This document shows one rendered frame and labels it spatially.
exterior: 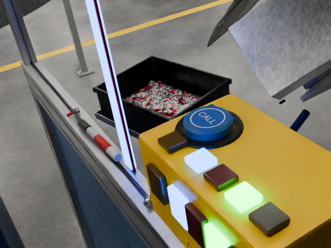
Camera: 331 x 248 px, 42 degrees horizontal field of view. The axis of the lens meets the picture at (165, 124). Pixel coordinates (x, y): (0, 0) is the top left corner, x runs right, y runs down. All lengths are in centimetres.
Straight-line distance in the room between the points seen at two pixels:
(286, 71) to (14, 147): 196
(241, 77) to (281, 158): 236
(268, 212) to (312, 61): 43
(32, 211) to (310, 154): 175
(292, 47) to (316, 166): 38
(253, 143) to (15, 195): 185
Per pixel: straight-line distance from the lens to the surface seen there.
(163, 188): 34
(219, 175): 30
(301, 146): 33
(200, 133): 33
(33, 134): 251
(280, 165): 31
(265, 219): 27
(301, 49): 68
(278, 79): 67
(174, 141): 33
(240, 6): 85
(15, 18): 107
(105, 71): 57
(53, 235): 186
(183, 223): 33
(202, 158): 31
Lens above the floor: 127
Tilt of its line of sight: 33 degrees down
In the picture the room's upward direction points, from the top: 9 degrees counter-clockwise
